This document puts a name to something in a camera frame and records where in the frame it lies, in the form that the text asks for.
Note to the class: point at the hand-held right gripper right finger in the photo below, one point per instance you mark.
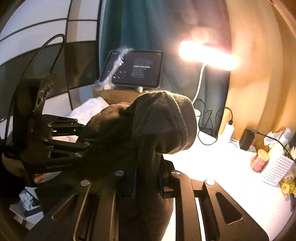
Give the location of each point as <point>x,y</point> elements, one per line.
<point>161,183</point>

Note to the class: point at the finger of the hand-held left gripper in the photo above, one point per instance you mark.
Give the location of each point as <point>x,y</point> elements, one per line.
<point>62,126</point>
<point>69,146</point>

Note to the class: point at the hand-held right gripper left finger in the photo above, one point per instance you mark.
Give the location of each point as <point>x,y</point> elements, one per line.
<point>134,183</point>

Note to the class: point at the brown t-shirt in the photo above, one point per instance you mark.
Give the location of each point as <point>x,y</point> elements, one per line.
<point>150,120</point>

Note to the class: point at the person's left hand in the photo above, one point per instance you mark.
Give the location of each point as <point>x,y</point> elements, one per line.
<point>39,178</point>

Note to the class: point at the white cloth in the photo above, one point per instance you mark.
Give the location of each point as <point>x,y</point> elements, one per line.
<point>85,111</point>

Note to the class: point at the cardboard box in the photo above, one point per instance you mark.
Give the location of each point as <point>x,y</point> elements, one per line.
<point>115,96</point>

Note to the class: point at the clear plastic wrap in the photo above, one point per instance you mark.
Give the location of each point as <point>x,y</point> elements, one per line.
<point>115,64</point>

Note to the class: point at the white charger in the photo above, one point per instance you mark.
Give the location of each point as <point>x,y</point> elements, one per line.
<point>227,131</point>

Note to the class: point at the black charger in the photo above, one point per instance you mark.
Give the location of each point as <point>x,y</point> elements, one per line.
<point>246,140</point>

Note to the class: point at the black tablet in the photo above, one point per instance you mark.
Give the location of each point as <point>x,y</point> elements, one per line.
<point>143,69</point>

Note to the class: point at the small red-labelled jar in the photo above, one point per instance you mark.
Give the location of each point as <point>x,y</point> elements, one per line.
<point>259,161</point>

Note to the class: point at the white perforated basket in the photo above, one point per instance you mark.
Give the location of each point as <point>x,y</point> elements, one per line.
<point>276,170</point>

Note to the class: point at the crumpled white tissue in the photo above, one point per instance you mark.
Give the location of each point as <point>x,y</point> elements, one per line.
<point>277,139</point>

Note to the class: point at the yellow snack bag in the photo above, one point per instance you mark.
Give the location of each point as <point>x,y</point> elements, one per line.
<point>288,184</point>

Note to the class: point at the teal curtain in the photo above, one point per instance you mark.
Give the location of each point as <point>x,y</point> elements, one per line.
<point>143,23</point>

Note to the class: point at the white desk lamp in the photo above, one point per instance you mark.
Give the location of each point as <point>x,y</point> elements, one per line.
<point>208,55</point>

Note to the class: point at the yellow curtain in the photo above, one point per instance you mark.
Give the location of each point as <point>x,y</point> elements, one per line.
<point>261,81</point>

